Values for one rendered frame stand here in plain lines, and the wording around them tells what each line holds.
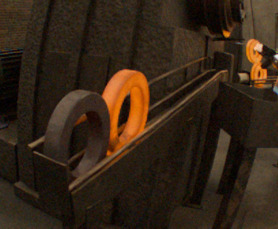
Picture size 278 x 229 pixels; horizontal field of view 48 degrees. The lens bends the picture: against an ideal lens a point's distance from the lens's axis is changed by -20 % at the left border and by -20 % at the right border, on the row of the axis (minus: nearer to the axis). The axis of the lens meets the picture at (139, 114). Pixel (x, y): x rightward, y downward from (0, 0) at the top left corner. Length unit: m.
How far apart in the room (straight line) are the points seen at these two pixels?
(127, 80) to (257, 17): 3.73
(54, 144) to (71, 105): 0.07
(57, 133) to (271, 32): 3.88
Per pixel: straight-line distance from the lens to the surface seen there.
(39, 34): 1.45
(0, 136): 1.83
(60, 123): 0.56
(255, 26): 4.37
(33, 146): 0.60
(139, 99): 0.83
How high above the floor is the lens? 0.85
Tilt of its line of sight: 14 degrees down
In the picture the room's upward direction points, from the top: 7 degrees clockwise
